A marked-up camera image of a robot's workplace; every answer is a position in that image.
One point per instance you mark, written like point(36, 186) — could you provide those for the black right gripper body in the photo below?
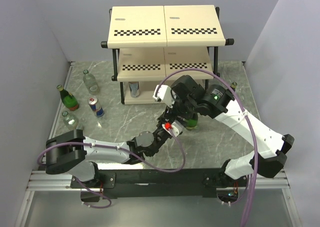
point(184, 109)

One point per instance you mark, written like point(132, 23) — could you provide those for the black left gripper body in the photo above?
point(159, 135)

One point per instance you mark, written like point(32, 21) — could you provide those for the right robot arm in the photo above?
point(186, 97)

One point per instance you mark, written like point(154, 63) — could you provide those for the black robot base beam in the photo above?
point(133, 183)

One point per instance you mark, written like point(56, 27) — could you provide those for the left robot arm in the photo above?
point(77, 155)

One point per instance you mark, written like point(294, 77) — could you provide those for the beige three-tier shelf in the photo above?
point(153, 43)

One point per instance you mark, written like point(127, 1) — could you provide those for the green Perrier bottle centre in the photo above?
point(192, 122)

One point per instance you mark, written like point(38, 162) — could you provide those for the green bottle far right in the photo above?
point(233, 85)

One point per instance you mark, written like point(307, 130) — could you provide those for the blue energy drink can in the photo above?
point(95, 106)

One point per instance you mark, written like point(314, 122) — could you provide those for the clear glass bottle rear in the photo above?
point(90, 82)

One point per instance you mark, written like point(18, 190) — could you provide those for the clear glass bottle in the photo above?
point(71, 121)
point(90, 82)

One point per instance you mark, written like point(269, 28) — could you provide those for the clear glass bottle front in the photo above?
point(71, 121)

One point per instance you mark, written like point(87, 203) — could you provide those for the green bottle left side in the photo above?
point(69, 100)

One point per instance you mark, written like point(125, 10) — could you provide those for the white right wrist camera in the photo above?
point(165, 95)

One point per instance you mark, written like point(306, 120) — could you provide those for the aluminium frame rail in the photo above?
point(39, 181)

